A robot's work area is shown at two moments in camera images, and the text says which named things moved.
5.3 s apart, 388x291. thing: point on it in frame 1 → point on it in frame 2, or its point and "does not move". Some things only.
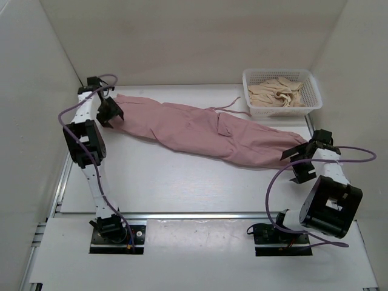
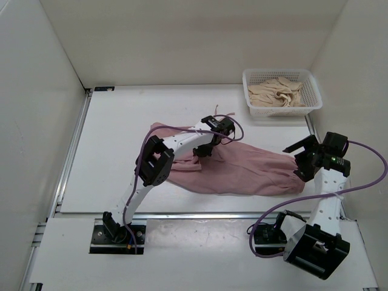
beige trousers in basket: (279, 92) does not move
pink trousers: (218, 133) → (233, 166)
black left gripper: (115, 110) → (199, 152)
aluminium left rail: (60, 192) does not move
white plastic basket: (280, 93) does not move
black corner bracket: (107, 88) does not move
